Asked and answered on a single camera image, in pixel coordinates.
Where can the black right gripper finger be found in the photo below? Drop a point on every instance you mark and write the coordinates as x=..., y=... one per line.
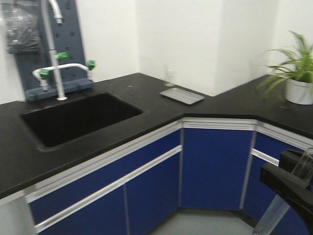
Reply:
x=296, y=162
x=295, y=191

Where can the grey metal tray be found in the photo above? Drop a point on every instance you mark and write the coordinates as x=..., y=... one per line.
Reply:
x=183, y=96

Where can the blue cabinet door right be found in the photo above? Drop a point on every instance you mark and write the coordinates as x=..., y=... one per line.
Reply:
x=259, y=196

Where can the white plant pot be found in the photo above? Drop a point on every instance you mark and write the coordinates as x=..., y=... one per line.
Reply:
x=299, y=92

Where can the blue corner cabinet door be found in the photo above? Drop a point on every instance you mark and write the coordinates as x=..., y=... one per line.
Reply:
x=214, y=167

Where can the green spider plant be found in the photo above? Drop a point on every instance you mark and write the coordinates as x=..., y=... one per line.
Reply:
x=298, y=65

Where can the blue cabinet door middle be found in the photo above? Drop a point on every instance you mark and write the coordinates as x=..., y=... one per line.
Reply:
x=154, y=194

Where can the clear glass beaker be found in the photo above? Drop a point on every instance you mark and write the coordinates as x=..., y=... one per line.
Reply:
x=169, y=76

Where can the blue cabinet door left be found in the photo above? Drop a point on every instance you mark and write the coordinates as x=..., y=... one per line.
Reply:
x=102, y=213

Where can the black lab sink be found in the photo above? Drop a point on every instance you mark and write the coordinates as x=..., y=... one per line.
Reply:
x=61, y=123

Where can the grey-blue pegboard drying rack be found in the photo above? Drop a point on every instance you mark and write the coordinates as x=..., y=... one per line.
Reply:
x=67, y=38

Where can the white lab faucet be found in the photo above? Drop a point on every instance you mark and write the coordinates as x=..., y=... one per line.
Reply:
x=42, y=73

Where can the clear plastic bag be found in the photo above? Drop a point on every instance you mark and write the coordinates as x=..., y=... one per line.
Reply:
x=20, y=21

